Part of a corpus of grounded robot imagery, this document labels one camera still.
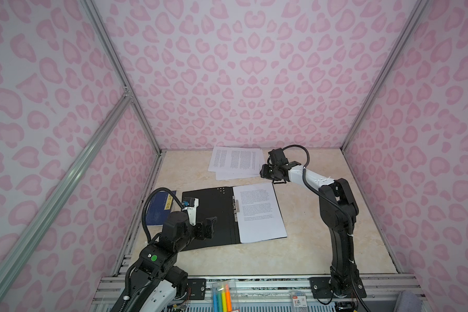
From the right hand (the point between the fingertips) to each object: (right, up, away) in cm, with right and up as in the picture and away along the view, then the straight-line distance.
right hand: (264, 170), depth 100 cm
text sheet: (-3, -22, -9) cm, 24 cm away
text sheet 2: (-15, +6, +17) cm, 24 cm away
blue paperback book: (-52, -18, -5) cm, 56 cm away
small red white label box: (+9, -46, -31) cm, 56 cm away
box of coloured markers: (-19, -45, -29) cm, 57 cm away
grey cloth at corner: (+46, -45, -33) cm, 72 cm away
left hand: (-25, -17, -27) cm, 40 cm away
